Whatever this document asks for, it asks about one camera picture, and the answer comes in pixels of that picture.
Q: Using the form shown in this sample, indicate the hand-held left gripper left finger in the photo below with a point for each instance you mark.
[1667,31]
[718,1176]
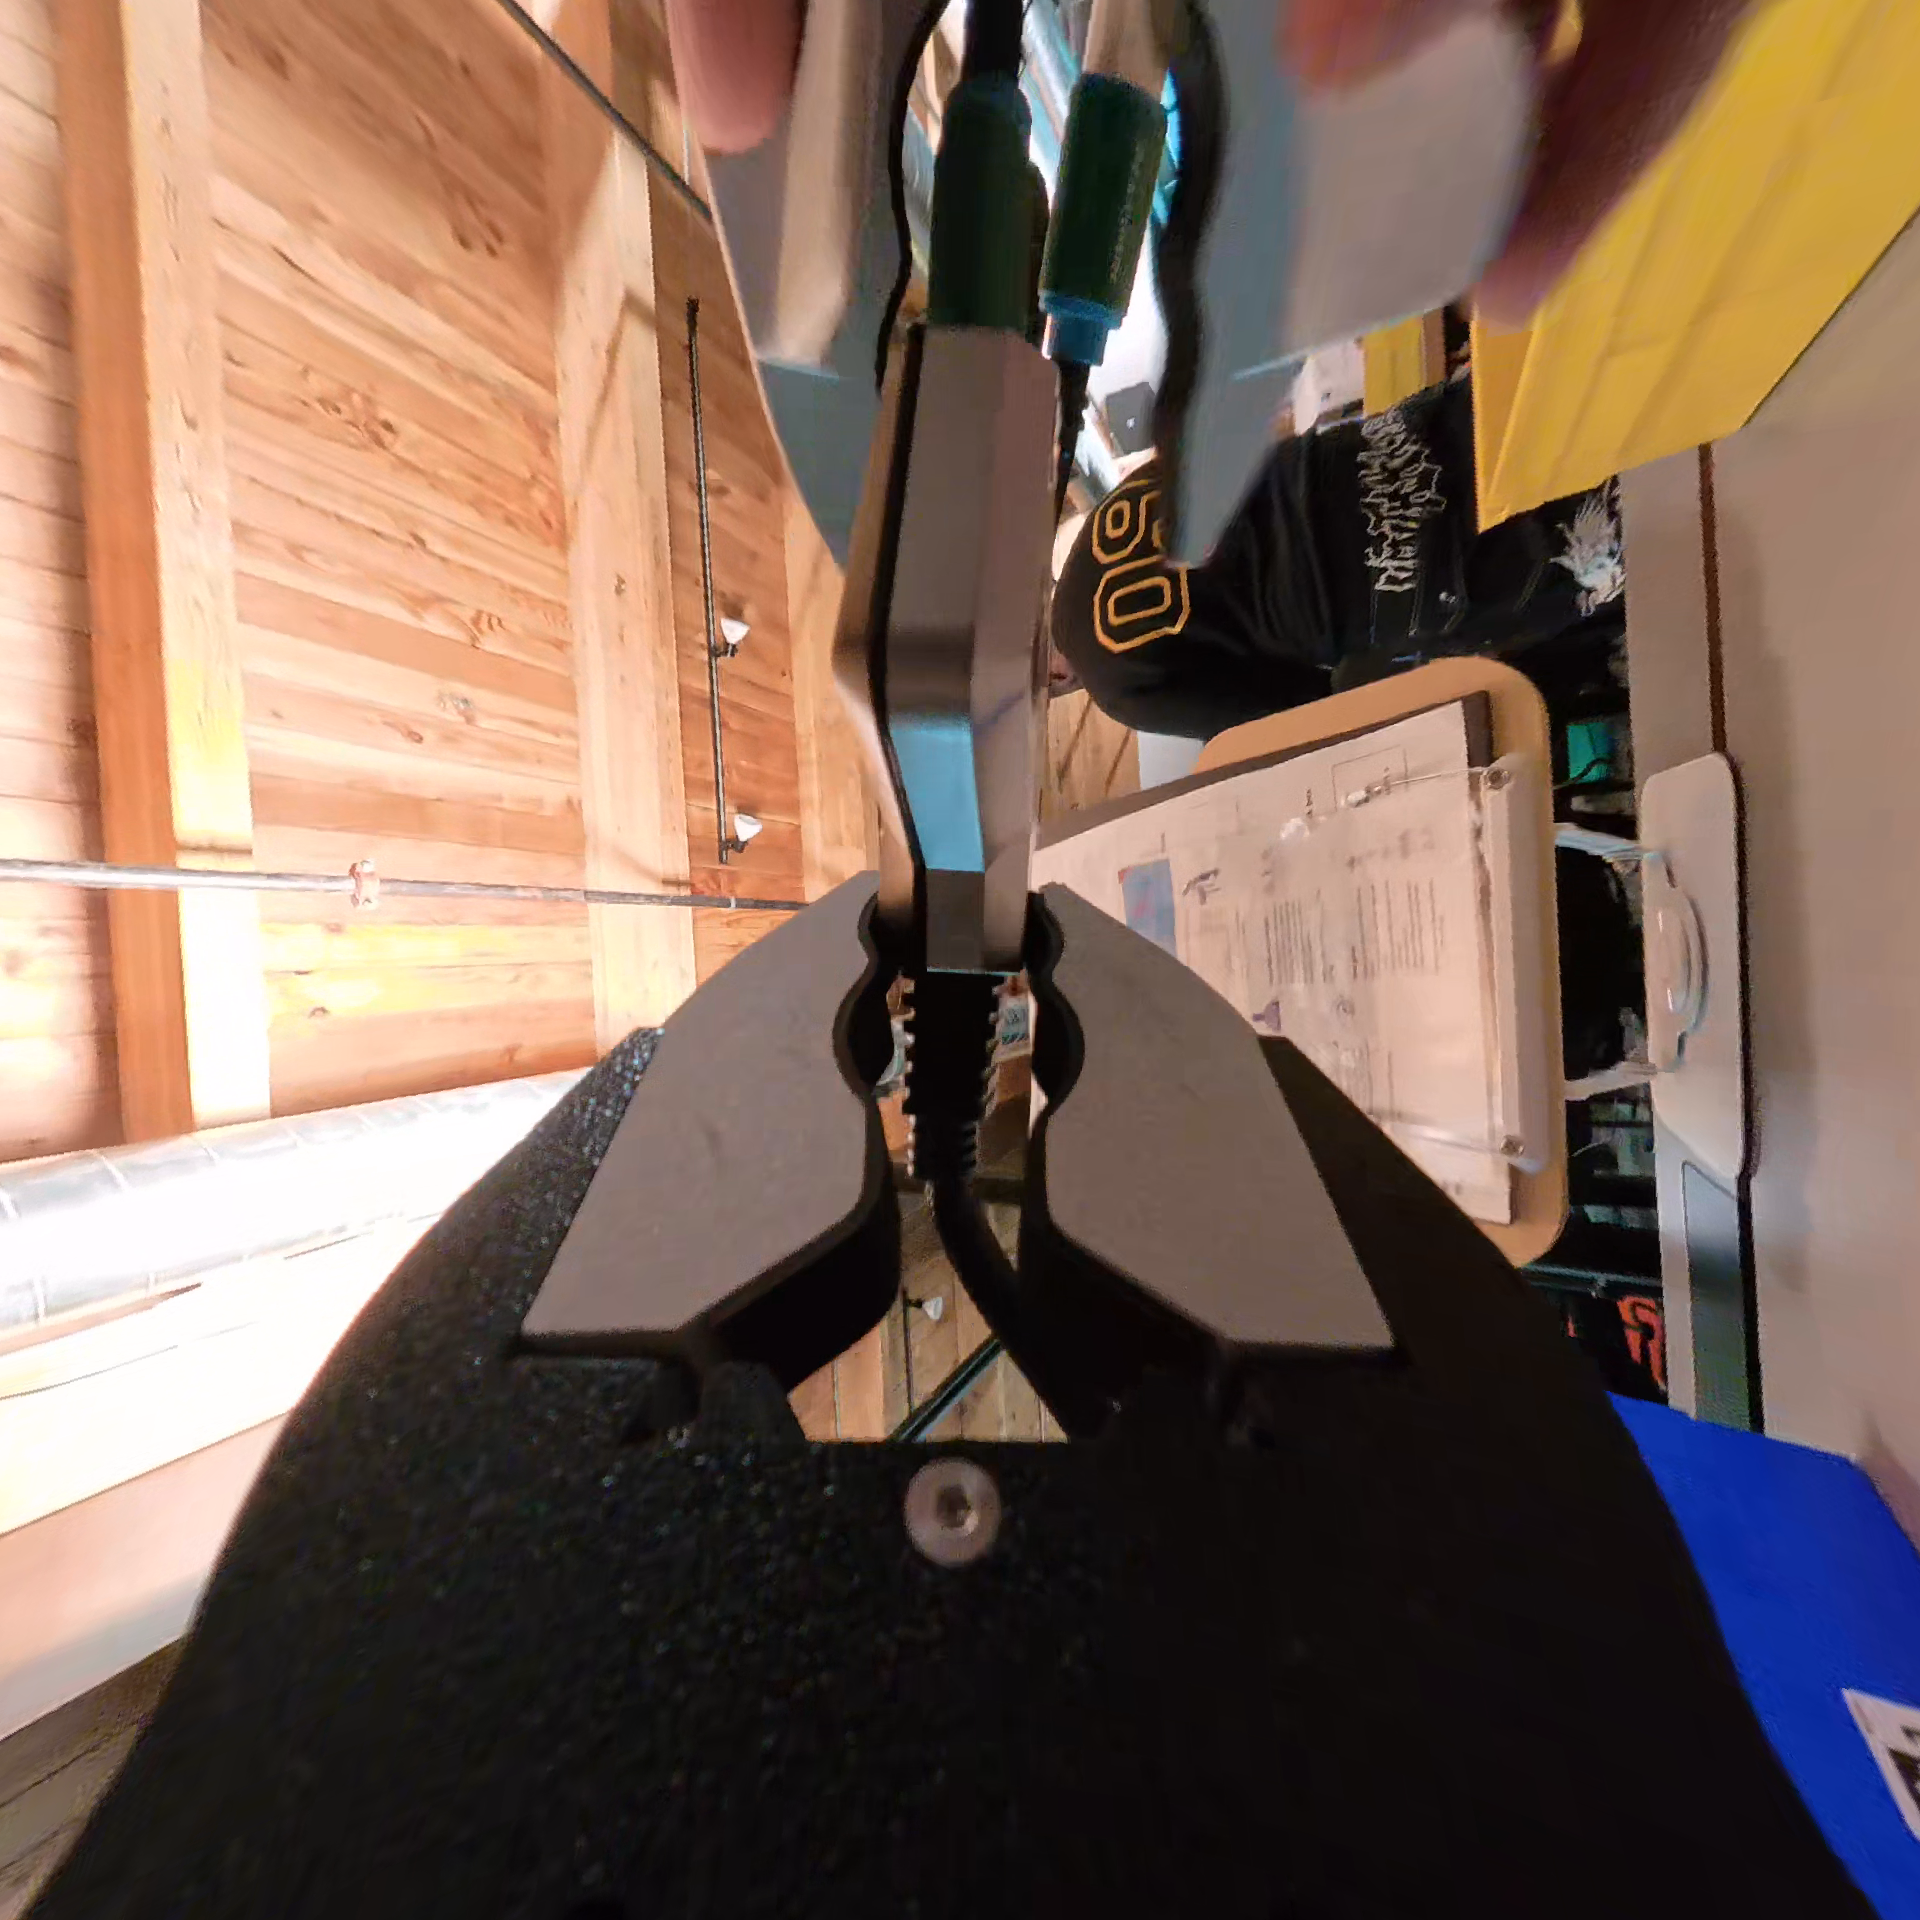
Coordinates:
[720,1142]

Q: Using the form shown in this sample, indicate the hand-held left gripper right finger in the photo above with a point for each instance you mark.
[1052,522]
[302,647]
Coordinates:
[1200,1155]

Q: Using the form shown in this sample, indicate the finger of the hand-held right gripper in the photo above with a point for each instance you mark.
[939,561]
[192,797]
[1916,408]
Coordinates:
[819,254]
[1349,211]

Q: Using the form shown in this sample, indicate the grey metal video switch box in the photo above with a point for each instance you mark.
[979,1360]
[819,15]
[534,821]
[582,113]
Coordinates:
[960,599]

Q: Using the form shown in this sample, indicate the person's right hand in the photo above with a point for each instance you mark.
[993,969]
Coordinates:
[1622,136]

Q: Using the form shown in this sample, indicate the instruction sheet on stand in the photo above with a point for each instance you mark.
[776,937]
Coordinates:
[1349,931]

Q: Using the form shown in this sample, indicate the metal ceiling rod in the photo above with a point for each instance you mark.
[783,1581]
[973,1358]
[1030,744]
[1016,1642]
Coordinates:
[451,893]

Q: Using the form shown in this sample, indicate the blue panel with printed tag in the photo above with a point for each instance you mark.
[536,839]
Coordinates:
[1771,1575]

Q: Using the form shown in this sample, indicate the track light rail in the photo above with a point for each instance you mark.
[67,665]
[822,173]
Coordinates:
[704,525]

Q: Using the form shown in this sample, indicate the silver air duct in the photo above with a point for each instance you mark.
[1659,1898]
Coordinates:
[225,1201]

